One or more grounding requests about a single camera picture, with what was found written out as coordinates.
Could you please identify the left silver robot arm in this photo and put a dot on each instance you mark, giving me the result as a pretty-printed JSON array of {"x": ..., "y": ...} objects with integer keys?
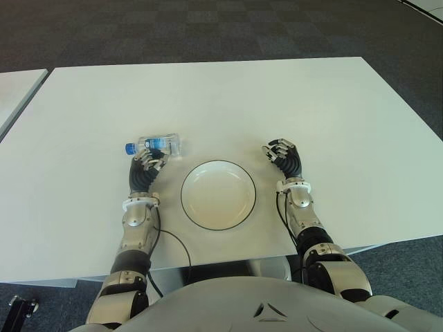
[{"x": 135, "y": 221}]

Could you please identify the black metal stand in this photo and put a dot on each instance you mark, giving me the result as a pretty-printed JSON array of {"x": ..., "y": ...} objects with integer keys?
[{"x": 22, "y": 306}]

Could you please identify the clear water bottle blue cap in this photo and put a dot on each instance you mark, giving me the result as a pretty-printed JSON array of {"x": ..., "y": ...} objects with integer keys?
[{"x": 162, "y": 143}]

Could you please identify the white neighbouring table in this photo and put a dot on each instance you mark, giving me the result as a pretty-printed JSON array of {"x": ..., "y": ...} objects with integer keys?
[{"x": 17, "y": 93}]

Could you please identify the grey robot torso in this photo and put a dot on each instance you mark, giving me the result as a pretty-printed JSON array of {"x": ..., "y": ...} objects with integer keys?
[{"x": 263, "y": 307}]

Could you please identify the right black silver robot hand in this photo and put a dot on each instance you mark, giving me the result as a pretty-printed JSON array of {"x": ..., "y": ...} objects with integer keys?
[{"x": 292, "y": 162}]

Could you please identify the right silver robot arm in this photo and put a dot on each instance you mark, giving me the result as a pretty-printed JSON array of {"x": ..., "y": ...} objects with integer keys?
[{"x": 311, "y": 221}]

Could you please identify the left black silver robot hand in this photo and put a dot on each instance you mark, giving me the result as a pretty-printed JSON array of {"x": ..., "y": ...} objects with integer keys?
[{"x": 140, "y": 176}]

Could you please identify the white plate with black rim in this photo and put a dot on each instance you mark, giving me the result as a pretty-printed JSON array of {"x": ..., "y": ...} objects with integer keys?
[{"x": 218, "y": 195}]

